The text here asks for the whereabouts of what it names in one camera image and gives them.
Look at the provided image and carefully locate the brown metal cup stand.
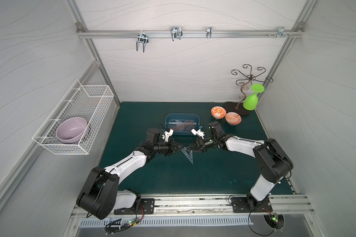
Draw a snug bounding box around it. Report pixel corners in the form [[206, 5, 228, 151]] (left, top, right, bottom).
[[223, 64, 266, 116]]

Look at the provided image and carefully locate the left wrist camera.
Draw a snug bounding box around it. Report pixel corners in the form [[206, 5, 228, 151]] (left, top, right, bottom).
[[161, 129, 174, 142]]

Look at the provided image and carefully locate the orange patterned bowl left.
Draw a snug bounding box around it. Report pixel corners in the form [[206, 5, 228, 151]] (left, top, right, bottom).
[[211, 106, 227, 119]]

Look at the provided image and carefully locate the metal hook small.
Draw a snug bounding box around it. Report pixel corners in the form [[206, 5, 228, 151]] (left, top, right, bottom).
[[206, 27, 212, 39]]

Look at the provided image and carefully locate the metal hook middle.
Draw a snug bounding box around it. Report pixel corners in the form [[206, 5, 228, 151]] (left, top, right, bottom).
[[170, 26, 183, 41]]

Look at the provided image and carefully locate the white wire basket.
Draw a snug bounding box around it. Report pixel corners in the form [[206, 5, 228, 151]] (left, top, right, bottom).
[[32, 80, 114, 155]]

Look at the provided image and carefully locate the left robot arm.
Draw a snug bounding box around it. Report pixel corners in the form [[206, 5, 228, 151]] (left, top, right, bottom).
[[76, 139, 184, 220]]

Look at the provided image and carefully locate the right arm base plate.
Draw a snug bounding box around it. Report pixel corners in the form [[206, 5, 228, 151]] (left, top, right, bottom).
[[227, 196, 273, 213]]

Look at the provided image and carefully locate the blue plastic storage box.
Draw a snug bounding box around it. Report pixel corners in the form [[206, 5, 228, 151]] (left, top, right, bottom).
[[165, 113, 200, 136]]

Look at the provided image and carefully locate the metal hook left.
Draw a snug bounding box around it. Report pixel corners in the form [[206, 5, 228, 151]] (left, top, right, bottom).
[[136, 33, 149, 52]]

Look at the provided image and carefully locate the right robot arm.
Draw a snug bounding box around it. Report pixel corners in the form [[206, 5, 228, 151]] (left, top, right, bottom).
[[187, 134, 294, 205]]

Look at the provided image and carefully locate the green table mat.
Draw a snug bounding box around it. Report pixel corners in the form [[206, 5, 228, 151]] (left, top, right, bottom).
[[88, 101, 294, 196]]

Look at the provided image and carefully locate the aluminium rail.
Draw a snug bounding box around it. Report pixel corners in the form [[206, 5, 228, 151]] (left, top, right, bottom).
[[71, 194, 315, 218], [77, 29, 305, 39]]

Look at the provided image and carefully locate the metal hook right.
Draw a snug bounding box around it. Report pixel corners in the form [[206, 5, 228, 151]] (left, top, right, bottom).
[[267, 27, 294, 39]]

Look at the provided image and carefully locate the clear triangle ruler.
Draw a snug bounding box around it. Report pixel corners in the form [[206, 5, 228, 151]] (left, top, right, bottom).
[[182, 148, 193, 164]]

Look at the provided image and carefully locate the green plastic goblet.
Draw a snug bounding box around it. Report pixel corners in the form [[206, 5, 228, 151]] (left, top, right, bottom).
[[243, 84, 265, 111]]

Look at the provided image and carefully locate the aluminium top rail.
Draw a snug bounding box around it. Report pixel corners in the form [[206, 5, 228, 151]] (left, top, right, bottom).
[[77, 29, 305, 39]]

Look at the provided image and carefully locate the aluminium front rail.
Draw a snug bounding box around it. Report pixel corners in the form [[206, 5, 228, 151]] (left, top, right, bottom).
[[71, 194, 315, 218]]

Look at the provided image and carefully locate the lilac bowl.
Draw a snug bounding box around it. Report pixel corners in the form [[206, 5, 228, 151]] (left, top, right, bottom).
[[55, 117, 88, 144]]

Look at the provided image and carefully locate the white cable duct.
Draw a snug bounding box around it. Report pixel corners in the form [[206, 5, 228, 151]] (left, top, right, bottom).
[[79, 215, 254, 228]]

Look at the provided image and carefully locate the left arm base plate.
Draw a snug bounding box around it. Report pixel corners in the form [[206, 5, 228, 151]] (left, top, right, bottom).
[[113, 198, 155, 215]]

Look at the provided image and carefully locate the thin clear straight ruler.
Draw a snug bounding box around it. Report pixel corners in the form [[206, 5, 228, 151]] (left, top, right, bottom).
[[168, 119, 197, 124]]

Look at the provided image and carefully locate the stencil ruler large dark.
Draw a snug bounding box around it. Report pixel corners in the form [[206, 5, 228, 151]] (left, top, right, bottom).
[[172, 124, 197, 132]]

